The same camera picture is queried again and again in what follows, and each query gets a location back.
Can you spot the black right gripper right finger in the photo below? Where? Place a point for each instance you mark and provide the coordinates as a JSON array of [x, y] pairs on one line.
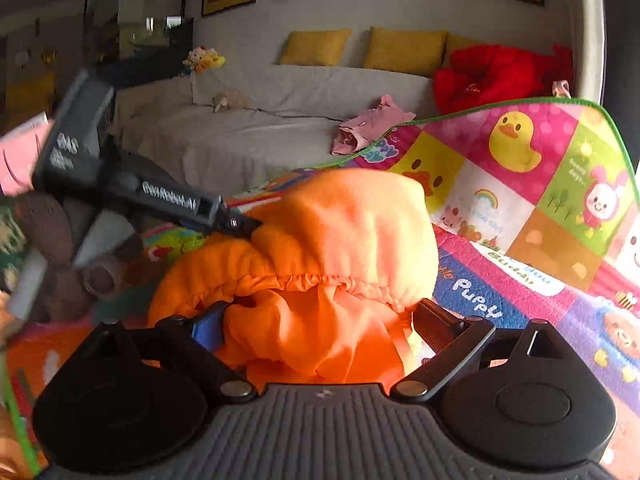
[[458, 344]]

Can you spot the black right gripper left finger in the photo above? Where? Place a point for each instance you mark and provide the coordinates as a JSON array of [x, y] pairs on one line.
[[191, 350]]

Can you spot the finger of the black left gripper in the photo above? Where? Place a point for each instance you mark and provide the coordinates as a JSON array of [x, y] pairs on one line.
[[241, 225]]

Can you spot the orange fleece garment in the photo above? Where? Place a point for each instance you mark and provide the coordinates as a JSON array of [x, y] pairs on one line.
[[324, 291]]

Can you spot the grey covered sofa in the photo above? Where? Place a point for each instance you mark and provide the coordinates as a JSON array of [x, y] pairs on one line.
[[291, 124]]

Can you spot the beige plush toy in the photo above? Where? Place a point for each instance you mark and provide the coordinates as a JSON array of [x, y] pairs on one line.
[[230, 99]]

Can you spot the brown teddy bear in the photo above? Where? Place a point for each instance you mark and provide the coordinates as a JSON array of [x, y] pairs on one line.
[[75, 255]]

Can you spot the glass aquarium tank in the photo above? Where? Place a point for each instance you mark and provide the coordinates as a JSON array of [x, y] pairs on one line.
[[133, 42]]

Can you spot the pink crumpled baby garment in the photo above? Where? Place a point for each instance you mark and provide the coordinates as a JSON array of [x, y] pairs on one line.
[[357, 133]]

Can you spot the colourful cartoon play mat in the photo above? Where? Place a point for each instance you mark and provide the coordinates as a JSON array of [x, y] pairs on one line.
[[535, 211]]

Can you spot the yellow pink plush toy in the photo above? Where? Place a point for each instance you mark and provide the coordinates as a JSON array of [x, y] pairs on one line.
[[201, 59]]

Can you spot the left yellow cushion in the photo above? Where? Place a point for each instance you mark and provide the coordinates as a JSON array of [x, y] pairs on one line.
[[314, 48]]

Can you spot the yellow cushion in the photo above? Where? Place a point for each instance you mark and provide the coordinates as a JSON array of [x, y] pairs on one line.
[[454, 43], [414, 52], [314, 48]]

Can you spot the middle yellow cushion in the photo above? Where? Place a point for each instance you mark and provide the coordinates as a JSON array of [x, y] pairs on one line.
[[414, 52]]

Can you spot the red plush cushion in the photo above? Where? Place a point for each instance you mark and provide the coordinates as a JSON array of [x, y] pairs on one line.
[[488, 74]]

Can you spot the small pink object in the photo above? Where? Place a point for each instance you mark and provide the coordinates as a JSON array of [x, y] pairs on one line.
[[561, 89]]

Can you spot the right yellow cushion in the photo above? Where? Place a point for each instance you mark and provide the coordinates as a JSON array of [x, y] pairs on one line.
[[454, 43]]

